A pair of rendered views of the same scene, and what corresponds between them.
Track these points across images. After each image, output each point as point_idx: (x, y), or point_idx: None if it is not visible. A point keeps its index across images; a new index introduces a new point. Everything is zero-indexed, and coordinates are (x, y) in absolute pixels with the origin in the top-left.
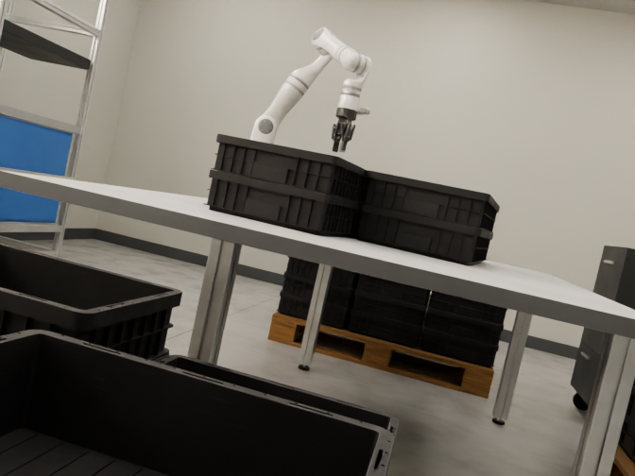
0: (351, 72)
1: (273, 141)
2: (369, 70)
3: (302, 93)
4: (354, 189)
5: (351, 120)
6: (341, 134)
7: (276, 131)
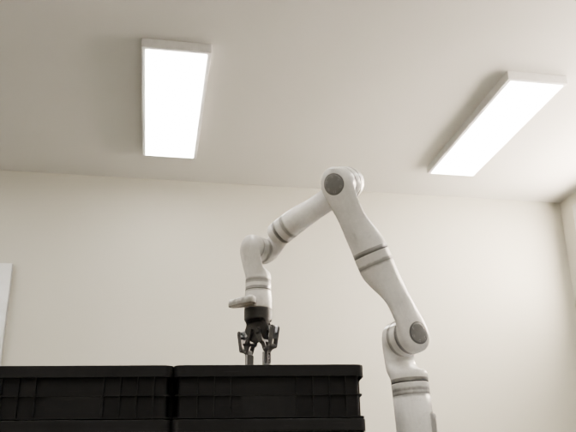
0: (262, 261)
1: (384, 357)
2: (240, 254)
3: (359, 270)
4: None
5: (249, 321)
6: (255, 346)
7: (382, 342)
